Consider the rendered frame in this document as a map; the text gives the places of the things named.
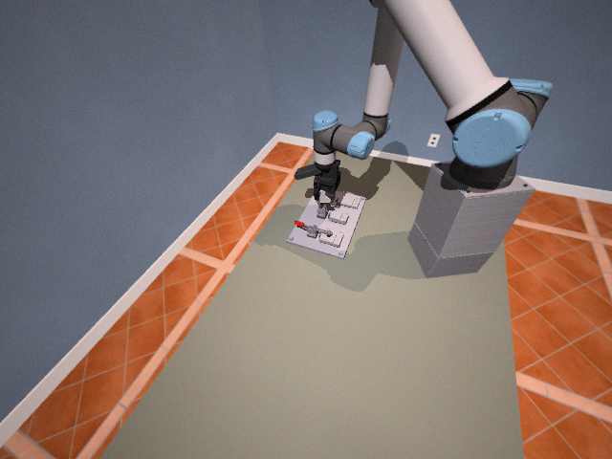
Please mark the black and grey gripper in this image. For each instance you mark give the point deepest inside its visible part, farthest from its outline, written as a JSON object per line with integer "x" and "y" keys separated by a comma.
{"x": 325, "y": 182}

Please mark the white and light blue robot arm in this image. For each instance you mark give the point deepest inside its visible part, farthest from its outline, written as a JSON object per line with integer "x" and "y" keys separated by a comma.
{"x": 493, "y": 123}

